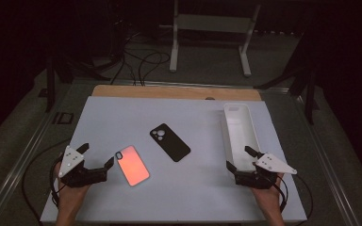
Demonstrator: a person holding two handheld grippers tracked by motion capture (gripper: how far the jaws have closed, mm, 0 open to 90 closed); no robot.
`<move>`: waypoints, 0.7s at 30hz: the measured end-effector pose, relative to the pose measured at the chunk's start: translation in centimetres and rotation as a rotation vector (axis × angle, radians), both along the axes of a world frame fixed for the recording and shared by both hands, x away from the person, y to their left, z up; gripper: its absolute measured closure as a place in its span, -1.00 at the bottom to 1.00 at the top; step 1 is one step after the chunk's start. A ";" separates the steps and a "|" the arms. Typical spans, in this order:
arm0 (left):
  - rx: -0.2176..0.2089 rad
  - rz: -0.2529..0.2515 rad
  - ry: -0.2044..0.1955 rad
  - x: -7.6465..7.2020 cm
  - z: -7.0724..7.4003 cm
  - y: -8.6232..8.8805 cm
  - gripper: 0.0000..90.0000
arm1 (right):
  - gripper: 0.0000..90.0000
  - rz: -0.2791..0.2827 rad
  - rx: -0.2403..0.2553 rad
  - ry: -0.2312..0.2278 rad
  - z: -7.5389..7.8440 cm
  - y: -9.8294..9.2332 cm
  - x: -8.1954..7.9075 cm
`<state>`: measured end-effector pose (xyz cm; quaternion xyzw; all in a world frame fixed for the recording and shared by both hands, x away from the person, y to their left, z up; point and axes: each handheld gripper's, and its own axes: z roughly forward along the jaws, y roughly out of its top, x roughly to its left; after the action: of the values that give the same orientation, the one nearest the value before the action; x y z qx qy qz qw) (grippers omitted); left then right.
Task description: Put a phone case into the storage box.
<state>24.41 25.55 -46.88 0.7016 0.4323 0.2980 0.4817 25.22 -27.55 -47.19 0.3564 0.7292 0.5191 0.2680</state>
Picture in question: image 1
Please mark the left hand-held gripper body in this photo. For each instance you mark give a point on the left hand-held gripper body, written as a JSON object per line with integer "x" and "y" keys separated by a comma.
{"x": 75, "y": 175}

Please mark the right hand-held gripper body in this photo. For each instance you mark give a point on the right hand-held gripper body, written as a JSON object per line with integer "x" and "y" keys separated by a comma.
{"x": 257, "y": 179}

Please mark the iridescent phone case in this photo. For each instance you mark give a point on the iridescent phone case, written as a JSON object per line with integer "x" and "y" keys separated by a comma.
{"x": 132, "y": 166}

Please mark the white rectangular tray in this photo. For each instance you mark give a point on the white rectangular tray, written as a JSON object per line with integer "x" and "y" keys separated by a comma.
{"x": 240, "y": 132}

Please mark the black phone case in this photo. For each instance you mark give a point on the black phone case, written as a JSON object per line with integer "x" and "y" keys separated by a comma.
{"x": 171, "y": 144}

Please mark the person's left hand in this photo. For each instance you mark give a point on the person's left hand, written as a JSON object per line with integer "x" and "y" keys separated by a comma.
{"x": 70, "y": 196}

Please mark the person's right hand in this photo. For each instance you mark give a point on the person's right hand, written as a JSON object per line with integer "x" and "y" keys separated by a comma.
{"x": 270, "y": 196}

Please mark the white board sheet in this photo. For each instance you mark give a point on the white board sheet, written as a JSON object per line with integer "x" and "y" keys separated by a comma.
{"x": 185, "y": 194}

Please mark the black tripod stand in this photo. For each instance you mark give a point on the black tripod stand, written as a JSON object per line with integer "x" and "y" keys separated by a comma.
{"x": 50, "y": 84}
{"x": 309, "y": 94}

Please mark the wooden table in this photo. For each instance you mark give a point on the wooden table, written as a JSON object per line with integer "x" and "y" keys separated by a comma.
{"x": 169, "y": 92}

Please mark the white metal stand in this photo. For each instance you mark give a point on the white metal stand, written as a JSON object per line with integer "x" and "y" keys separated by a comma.
{"x": 213, "y": 23}

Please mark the black rectangular floor frame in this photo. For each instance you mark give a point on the black rectangular floor frame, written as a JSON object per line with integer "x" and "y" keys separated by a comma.
{"x": 56, "y": 118}

